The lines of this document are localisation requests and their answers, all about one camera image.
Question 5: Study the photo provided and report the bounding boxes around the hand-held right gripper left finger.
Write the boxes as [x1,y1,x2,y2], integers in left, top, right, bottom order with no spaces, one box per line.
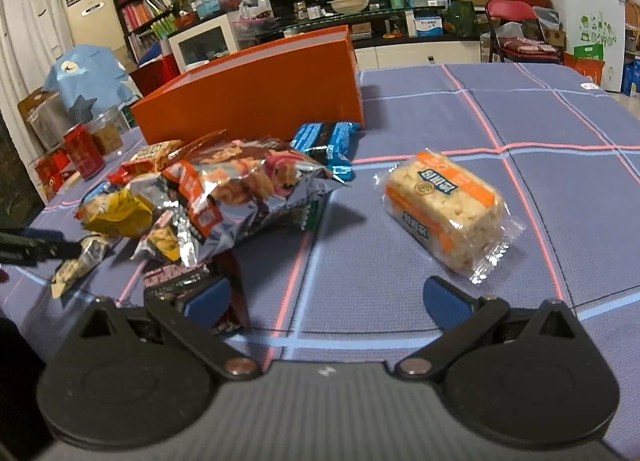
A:
[70,273,262,382]

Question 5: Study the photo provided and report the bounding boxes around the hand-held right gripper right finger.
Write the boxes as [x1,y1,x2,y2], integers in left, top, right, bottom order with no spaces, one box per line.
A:
[394,276,583,382]

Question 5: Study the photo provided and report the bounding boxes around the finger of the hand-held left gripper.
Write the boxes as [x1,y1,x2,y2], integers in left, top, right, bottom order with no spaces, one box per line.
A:
[0,228,84,268]

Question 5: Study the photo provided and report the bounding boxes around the clear red snack packet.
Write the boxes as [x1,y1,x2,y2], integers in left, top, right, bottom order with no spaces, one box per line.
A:
[142,261,251,338]

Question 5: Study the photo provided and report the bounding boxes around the small silver snack packet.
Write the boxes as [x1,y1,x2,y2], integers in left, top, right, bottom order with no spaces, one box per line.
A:
[51,235,110,298]

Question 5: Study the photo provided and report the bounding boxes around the clear orange rice cracker packet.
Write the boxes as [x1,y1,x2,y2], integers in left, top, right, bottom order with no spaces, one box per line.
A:
[373,147,527,285]

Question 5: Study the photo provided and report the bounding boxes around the large silver snack bag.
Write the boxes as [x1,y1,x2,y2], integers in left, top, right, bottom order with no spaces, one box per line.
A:
[164,137,349,268]

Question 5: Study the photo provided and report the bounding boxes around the orange cardboard box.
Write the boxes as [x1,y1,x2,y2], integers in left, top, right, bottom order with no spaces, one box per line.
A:
[130,25,365,146]

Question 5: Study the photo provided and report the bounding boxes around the silver yellow snack packet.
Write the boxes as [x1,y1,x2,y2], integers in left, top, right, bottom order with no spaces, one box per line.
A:
[130,214,202,268]

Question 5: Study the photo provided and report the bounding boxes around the dark glass cabinet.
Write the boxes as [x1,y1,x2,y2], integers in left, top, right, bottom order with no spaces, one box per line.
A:
[0,110,47,220]

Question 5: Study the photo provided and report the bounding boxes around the red carton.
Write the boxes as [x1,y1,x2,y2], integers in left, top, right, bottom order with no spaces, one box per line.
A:
[33,148,77,195]

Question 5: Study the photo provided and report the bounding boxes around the red drink can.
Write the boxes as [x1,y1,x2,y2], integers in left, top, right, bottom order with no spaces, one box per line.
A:
[62,123,106,180]

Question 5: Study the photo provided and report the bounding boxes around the brown packaging bag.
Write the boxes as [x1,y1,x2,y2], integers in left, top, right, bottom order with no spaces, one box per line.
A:
[17,90,77,150]

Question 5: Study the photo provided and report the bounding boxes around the clear plastic jar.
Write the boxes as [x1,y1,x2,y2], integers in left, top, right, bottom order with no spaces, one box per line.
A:
[90,108,125,155]

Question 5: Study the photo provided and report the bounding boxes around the blue shark plush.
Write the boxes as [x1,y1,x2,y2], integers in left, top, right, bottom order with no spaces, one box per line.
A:
[43,43,134,123]

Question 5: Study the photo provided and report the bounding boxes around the blue checked tablecloth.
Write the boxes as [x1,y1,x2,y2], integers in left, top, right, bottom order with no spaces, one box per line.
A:
[0,62,640,461]

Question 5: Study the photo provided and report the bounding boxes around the red storage box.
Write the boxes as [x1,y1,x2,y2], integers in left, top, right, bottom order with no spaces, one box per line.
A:
[128,54,181,98]

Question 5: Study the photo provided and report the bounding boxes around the white curtain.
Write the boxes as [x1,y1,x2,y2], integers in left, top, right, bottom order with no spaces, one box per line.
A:
[0,0,77,138]

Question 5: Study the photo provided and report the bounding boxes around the white standing air conditioner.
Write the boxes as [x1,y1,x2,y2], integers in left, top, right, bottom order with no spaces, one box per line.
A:
[62,0,127,61]

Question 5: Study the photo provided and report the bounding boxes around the white microwave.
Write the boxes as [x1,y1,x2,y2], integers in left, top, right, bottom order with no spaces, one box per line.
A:
[167,16,240,73]

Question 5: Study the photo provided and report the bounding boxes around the orange gift bag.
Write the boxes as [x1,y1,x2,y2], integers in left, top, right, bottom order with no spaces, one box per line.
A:
[564,44,606,88]

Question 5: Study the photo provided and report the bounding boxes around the blue white carton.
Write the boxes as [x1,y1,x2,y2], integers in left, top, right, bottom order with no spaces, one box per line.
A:
[404,11,444,38]

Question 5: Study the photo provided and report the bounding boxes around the dark green bag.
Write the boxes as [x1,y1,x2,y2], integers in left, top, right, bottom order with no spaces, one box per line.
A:
[444,0,481,38]

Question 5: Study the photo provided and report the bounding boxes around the red folding chair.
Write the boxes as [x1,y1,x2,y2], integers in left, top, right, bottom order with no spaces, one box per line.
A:
[484,0,567,65]

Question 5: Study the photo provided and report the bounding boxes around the fruit bowl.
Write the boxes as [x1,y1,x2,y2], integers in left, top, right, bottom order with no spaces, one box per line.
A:
[327,0,372,15]

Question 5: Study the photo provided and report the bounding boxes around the white refrigerator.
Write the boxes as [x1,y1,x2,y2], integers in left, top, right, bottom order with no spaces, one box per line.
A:
[523,0,627,93]

